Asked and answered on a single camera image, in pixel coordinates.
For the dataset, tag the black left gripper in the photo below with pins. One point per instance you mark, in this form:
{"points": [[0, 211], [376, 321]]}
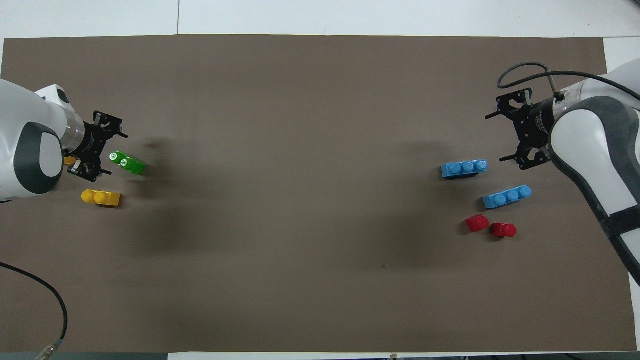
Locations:
{"points": [[91, 145]]}

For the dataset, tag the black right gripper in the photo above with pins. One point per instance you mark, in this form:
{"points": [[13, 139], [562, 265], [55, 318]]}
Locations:
{"points": [[537, 124]]}

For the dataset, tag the green two-stud toy brick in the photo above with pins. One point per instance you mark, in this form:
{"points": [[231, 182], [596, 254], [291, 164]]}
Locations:
{"points": [[131, 165]]}

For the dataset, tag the blue three-stud toy brick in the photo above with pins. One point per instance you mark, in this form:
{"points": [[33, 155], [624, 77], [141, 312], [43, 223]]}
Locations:
{"points": [[464, 169], [506, 197]]}

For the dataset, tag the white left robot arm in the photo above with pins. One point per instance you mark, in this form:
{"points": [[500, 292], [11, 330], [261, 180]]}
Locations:
{"points": [[20, 115]]}

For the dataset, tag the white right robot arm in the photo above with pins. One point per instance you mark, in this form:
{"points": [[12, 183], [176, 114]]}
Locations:
{"points": [[590, 140]]}

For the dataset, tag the yellow two-stud toy brick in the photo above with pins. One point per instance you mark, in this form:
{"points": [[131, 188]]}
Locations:
{"points": [[102, 199], [70, 161]]}

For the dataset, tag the red one-stud toy brick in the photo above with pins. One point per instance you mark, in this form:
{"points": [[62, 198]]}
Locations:
{"points": [[504, 230], [476, 223]]}

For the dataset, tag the brown table mat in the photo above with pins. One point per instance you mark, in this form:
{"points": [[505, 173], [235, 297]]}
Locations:
{"points": [[320, 175]]}

